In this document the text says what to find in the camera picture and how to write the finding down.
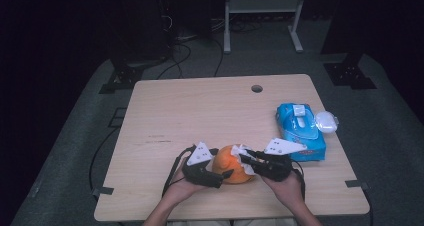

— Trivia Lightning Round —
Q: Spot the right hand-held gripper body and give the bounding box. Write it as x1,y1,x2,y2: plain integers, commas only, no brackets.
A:
253,137,308,183

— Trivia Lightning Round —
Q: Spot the person's left hand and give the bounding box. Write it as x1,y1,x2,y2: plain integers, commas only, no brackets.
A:
162,167,202,204

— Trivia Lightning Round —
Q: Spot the black stand base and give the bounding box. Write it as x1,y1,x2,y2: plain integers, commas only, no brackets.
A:
322,50,378,91
98,54,169,95

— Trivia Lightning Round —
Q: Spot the tangle of dark cables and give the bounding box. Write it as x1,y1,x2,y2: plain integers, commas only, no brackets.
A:
209,16,265,34

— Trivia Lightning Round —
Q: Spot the white metal stand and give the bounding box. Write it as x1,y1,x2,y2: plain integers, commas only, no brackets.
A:
223,0,308,54

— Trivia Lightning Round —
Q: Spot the grey tape strip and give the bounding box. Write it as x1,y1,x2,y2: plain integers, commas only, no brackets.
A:
92,186,115,198
345,179,370,190

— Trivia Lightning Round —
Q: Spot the orange plush toy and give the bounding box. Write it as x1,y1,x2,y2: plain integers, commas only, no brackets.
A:
211,144,256,185

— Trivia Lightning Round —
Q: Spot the black looped floor cable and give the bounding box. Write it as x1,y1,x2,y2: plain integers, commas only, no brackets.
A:
156,41,193,81

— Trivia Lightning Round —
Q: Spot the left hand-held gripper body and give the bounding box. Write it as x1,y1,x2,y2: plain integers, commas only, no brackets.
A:
181,141,225,189

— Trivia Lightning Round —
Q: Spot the right hand-held gripper black cable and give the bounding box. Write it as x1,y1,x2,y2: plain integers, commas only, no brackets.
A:
291,159,307,201

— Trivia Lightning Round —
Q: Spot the blue wet wipe pack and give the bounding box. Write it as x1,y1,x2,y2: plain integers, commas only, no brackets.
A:
275,102,340,162

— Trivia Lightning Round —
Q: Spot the black rectangular floor frame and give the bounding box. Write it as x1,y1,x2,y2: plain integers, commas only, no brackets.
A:
107,107,128,129

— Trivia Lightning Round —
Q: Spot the thin black floor cable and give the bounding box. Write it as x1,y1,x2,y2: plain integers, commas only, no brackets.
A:
212,38,225,78

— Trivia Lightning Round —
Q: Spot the white wet wipe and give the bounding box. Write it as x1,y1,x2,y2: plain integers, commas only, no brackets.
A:
230,143,258,176

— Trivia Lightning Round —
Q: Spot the person's right hand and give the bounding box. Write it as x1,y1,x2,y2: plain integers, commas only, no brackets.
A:
260,170,307,214

